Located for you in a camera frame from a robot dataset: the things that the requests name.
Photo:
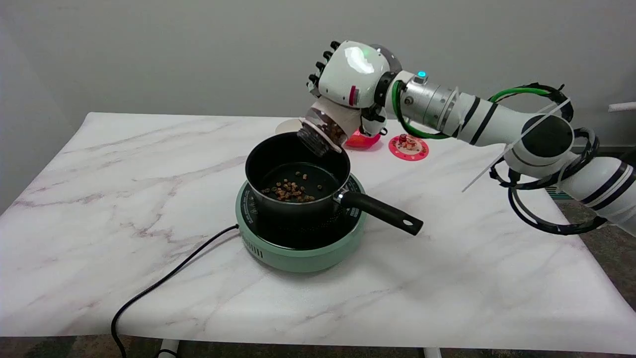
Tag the white zip tie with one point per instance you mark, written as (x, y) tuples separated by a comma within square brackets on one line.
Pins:
[(512, 146)]

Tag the pink round coaster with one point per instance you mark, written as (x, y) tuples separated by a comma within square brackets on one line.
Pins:
[(415, 153)]

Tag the white pipe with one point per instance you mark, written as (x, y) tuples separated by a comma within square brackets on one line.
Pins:
[(623, 106)]

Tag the brown food pellets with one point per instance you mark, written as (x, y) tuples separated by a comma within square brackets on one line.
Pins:
[(290, 191)]

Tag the floor vent grille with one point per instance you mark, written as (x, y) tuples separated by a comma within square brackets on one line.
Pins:
[(559, 194)]

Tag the green induction cooker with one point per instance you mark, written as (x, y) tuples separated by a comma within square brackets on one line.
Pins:
[(298, 256)]

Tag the red mango fruit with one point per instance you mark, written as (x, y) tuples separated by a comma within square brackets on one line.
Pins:
[(360, 141)]

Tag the clear bottle with white label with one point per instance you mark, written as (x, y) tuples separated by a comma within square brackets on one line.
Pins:
[(334, 117)]

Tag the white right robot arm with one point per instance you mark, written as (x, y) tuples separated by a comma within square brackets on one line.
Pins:
[(497, 122)]

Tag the beige round lid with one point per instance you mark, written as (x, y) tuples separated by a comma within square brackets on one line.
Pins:
[(285, 127)]

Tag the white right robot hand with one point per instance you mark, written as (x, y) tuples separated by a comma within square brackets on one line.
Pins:
[(348, 74)]

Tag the white table leg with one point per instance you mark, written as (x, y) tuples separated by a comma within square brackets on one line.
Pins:
[(432, 352), (168, 348)]

